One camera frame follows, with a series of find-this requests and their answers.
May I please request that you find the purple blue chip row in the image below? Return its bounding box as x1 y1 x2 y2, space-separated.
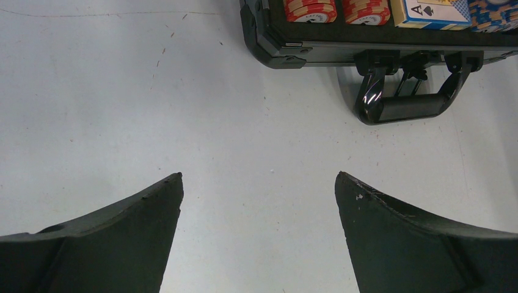
342 0 391 26

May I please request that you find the black poker case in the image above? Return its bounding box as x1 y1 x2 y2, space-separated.
240 1 517 125

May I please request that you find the green chip row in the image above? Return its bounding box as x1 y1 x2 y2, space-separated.
283 0 337 23

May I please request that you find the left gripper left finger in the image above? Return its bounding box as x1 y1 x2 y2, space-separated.
1 173 183 292

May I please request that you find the blue card deck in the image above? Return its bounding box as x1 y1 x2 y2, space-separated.
390 0 472 31

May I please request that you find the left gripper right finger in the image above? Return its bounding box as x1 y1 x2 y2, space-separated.
335 172 517 292

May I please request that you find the blue orange chip row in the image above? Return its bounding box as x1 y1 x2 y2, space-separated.
468 0 517 33

